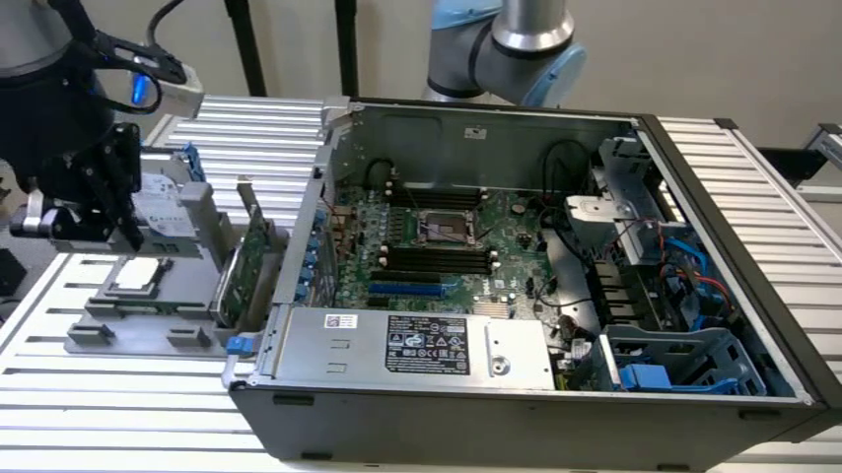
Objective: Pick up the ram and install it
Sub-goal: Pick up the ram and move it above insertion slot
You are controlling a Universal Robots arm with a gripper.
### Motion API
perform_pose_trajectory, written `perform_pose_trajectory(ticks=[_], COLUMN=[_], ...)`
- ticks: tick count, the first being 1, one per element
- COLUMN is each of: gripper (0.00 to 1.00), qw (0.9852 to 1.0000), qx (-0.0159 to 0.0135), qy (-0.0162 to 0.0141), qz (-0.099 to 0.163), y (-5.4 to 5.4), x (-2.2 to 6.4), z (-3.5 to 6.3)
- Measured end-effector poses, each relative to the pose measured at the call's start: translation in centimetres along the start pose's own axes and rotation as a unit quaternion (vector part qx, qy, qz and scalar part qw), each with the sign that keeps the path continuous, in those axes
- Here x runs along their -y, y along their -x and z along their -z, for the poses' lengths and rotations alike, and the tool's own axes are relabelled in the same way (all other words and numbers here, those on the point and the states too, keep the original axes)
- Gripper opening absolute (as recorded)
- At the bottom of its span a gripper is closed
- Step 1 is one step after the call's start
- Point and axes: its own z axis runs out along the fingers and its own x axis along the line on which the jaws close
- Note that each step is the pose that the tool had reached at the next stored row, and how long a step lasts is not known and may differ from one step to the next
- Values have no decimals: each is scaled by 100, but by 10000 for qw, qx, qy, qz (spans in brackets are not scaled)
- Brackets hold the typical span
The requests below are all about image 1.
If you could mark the silver CPU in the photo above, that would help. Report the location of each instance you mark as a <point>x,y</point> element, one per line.
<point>137,273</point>

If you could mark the silver metal drive cage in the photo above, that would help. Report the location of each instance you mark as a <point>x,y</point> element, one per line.
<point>611,217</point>

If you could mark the black RAM slot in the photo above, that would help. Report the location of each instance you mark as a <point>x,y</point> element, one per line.
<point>438,255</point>
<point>434,192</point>
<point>438,269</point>
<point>434,197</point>
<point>438,262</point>
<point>438,249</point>

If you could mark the blue disk caddy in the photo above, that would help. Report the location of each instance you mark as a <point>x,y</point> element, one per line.
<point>192,162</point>

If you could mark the black box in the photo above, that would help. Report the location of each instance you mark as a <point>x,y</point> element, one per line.
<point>786,162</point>

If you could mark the blue case latch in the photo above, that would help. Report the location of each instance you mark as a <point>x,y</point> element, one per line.
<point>240,345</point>

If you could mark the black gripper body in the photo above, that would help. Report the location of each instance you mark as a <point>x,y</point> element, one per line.
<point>52,138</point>

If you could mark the grey parts rack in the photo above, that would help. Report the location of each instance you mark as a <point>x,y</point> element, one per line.
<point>184,290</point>

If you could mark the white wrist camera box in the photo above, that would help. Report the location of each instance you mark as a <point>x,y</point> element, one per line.
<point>180,93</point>

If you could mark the green graphics card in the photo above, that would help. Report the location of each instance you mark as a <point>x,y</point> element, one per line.
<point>247,276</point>

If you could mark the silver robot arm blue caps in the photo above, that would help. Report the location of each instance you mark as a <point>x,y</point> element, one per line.
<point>526,29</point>

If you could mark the green motherboard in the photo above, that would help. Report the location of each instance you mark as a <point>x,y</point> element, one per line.
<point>519,246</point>

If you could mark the black open PC case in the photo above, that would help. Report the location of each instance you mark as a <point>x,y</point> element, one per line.
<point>460,428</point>

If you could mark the silver power supply unit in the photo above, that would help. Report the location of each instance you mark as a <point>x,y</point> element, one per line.
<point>355,355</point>

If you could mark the long black expansion slot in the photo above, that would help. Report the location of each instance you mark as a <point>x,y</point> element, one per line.
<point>404,276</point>

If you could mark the silver hard disk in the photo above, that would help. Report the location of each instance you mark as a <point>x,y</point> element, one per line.
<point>164,217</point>

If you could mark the short black expansion slot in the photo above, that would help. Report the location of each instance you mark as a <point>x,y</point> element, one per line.
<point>378,303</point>

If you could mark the silver CPU socket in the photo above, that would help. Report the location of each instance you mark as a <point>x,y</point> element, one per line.
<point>447,226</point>

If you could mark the silver metal cylinder fitting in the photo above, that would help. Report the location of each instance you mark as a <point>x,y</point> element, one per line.
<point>29,222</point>

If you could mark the aluminium profile frame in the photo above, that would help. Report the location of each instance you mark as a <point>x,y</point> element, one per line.
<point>822,148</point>

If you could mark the blue expansion slot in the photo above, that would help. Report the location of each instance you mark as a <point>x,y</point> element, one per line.
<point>404,289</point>

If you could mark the grey blue plastic disk bay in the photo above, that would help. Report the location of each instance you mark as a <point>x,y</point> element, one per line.
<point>696,355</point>

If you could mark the black stand pole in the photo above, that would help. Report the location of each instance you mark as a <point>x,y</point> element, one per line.
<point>247,44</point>
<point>345,44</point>

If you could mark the small silver chipset heatsink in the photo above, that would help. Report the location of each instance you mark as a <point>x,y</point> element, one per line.
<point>492,310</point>

